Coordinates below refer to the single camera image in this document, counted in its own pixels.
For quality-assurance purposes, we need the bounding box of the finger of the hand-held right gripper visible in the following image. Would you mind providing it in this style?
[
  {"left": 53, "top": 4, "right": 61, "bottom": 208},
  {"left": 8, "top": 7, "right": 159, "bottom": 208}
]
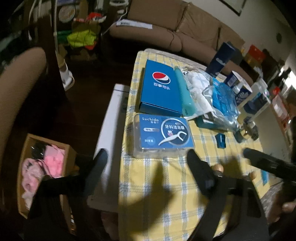
[{"left": 243, "top": 148, "right": 296, "bottom": 181}]

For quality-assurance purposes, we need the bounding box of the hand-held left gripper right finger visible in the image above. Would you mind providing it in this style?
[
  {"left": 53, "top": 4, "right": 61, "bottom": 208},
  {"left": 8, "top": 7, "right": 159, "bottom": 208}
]
[{"left": 186, "top": 149, "right": 270, "bottom": 241}]

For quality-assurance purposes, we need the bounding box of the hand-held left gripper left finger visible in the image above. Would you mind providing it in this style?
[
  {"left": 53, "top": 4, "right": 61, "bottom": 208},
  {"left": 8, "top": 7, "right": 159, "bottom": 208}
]
[{"left": 23, "top": 148, "right": 109, "bottom": 241}]

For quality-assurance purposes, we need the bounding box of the white cardboard box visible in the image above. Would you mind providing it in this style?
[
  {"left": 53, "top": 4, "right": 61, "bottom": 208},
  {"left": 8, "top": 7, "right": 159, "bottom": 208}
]
[{"left": 88, "top": 83, "right": 131, "bottom": 211}]

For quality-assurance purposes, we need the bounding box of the teal packet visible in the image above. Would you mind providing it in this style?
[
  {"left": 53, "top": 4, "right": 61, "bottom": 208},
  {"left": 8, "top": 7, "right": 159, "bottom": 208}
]
[{"left": 195, "top": 115, "right": 232, "bottom": 132}]

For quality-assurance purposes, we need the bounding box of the clear floss pick box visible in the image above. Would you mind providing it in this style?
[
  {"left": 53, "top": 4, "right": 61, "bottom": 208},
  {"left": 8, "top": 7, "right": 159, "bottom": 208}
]
[{"left": 133, "top": 113, "right": 195, "bottom": 159}]

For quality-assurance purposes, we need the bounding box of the clear blue plastic packet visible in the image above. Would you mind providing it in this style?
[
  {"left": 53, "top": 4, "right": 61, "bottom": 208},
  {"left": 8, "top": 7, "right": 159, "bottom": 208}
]
[{"left": 202, "top": 77, "right": 241, "bottom": 131}]

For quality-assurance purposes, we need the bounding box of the teal toothbrush case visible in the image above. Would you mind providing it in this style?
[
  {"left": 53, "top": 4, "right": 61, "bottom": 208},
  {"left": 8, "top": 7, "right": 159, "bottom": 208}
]
[{"left": 174, "top": 66, "right": 197, "bottom": 117}]

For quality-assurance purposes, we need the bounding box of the blue box round logo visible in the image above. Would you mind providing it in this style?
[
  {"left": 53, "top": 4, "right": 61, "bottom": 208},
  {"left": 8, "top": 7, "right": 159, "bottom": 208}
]
[{"left": 138, "top": 59, "right": 185, "bottom": 117}]

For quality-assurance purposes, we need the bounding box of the person's right hand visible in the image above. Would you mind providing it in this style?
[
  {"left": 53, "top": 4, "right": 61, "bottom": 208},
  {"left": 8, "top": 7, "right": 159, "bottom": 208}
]
[{"left": 282, "top": 201, "right": 296, "bottom": 212}]

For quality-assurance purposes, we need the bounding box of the brown cardboard box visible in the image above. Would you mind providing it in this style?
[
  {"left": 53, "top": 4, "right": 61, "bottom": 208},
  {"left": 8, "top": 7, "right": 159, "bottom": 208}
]
[{"left": 17, "top": 133, "right": 79, "bottom": 234}]

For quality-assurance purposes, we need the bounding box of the small blue box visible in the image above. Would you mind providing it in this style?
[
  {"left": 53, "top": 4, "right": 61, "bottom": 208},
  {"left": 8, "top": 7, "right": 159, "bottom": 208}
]
[{"left": 215, "top": 133, "right": 226, "bottom": 148}]

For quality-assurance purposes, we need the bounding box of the yellow checked tablecloth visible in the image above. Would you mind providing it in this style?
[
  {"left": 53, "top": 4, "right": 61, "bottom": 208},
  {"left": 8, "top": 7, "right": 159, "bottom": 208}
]
[{"left": 118, "top": 50, "right": 278, "bottom": 239}]

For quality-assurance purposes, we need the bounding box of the pink cloth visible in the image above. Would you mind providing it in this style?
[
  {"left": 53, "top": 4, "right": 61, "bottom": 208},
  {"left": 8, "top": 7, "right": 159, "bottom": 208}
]
[{"left": 22, "top": 144, "right": 68, "bottom": 204}]

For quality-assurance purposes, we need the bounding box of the white carton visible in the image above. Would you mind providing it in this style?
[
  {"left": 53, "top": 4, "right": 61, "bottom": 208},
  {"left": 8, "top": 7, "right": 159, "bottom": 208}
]
[{"left": 243, "top": 82, "right": 271, "bottom": 114}]

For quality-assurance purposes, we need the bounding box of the blue cup white rim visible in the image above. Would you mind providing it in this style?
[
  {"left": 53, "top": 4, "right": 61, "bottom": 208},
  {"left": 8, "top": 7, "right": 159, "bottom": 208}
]
[{"left": 225, "top": 71, "right": 245, "bottom": 88}]

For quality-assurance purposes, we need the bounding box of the white plastic bag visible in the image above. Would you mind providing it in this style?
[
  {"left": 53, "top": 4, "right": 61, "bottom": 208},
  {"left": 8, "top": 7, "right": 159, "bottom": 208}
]
[{"left": 183, "top": 67, "right": 216, "bottom": 121}]

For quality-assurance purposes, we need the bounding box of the white shoe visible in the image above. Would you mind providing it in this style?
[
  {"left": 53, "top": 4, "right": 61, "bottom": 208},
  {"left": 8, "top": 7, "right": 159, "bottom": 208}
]
[{"left": 59, "top": 62, "right": 75, "bottom": 91}]

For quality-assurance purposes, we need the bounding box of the brown chair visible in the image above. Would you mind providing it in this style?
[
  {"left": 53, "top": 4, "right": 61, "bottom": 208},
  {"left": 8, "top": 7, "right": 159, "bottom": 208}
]
[{"left": 0, "top": 46, "right": 48, "bottom": 209}]

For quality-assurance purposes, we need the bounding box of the red cardboard box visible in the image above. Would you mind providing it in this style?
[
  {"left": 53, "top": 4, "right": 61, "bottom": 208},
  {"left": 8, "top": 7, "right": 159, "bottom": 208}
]
[{"left": 245, "top": 44, "right": 266, "bottom": 65}]

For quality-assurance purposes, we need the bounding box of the dark blue tall container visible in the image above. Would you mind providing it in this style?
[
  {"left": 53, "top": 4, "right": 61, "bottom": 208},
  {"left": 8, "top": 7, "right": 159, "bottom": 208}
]
[{"left": 205, "top": 42, "right": 242, "bottom": 78}]

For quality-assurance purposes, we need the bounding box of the bright green bag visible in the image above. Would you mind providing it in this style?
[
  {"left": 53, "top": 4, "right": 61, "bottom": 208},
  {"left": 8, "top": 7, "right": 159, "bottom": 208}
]
[{"left": 67, "top": 29, "right": 97, "bottom": 50}]

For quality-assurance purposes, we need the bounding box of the white metal rack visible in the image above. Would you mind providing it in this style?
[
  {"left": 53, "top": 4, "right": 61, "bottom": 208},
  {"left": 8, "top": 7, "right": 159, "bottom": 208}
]
[{"left": 52, "top": 0, "right": 60, "bottom": 67}]

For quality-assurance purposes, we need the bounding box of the white paper sheet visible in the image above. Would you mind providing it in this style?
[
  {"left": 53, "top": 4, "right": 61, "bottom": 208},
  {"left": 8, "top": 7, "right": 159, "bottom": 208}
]
[{"left": 117, "top": 20, "right": 153, "bottom": 29}]

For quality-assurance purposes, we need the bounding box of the brown sofa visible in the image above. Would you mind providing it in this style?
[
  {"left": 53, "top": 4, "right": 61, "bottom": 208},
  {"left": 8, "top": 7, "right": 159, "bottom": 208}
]
[{"left": 109, "top": 0, "right": 255, "bottom": 86}]

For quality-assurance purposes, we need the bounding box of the round pale tin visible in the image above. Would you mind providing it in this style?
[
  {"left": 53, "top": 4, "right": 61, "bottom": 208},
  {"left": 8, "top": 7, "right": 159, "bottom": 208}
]
[{"left": 58, "top": 5, "right": 77, "bottom": 20}]

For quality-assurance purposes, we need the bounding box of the dark framed picture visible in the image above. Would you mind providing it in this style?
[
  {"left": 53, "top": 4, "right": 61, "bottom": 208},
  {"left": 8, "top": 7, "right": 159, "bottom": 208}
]
[{"left": 218, "top": 0, "right": 247, "bottom": 15}]

